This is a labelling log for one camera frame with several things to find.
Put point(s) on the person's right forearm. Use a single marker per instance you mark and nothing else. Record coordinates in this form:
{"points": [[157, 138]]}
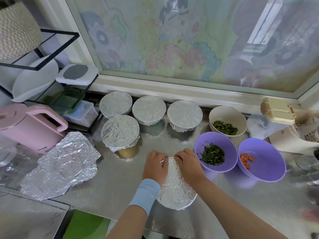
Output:
{"points": [[239, 214]]}

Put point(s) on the foil-covered bowl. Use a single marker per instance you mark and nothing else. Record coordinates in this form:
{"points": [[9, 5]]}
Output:
{"points": [[149, 109], [115, 104], [185, 115], [120, 133]]}

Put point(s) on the stainless steel countertop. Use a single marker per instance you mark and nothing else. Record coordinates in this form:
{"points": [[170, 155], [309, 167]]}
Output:
{"points": [[254, 206]]}

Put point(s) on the purple bowl carrot pieces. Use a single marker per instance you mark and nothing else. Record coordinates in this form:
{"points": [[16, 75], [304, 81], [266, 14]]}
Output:
{"points": [[266, 164]]}

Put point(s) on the yellow bowl with greens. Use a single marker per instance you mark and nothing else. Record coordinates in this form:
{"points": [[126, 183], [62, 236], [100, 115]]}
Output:
{"points": [[128, 151]]}

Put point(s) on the beige round object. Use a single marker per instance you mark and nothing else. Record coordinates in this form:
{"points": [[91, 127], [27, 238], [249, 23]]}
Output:
{"points": [[279, 111]]}

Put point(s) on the clear plastic box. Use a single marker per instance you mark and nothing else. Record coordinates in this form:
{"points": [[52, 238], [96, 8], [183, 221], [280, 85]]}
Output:
{"points": [[82, 114]]}

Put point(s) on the person's left forearm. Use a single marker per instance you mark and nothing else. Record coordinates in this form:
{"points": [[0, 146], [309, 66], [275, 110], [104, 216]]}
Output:
{"points": [[127, 225]]}

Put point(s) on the person's left hand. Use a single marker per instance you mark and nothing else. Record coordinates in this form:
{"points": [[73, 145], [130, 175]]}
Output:
{"points": [[155, 167]]}

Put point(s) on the light blue wristband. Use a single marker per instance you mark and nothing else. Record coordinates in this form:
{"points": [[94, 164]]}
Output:
{"points": [[144, 195]]}

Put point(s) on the beige bowl with greens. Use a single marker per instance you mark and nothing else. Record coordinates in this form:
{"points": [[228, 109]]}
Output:
{"points": [[228, 117]]}

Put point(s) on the stack of aluminium foil sheets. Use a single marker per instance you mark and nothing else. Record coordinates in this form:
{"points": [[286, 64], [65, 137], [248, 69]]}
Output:
{"points": [[60, 166]]}

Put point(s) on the black metal rack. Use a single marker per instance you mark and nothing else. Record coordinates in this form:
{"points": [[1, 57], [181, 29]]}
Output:
{"points": [[70, 34]]}

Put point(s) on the green floor mat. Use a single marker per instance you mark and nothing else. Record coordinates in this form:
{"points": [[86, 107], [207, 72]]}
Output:
{"points": [[87, 225]]}

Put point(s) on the white plate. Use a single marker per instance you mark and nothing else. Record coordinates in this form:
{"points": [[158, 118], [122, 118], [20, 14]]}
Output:
{"points": [[35, 79]]}

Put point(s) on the person's right hand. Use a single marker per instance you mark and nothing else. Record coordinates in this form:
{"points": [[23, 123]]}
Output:
{"points": [[190, 166]]}

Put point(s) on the window with cartoon film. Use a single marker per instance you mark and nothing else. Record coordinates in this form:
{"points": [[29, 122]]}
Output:
{"points": [[194, 37]]}

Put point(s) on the clear glass jar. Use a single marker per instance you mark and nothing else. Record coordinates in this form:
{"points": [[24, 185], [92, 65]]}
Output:
{"points": [[7, 156]]}

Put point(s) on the pink electric kettle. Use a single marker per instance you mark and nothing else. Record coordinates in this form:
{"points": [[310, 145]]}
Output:
{"points": [[27, 129]]}

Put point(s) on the purple bowl chopped greens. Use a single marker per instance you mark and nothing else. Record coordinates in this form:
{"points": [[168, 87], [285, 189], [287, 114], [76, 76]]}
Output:
{"points": [[217, 141]]}

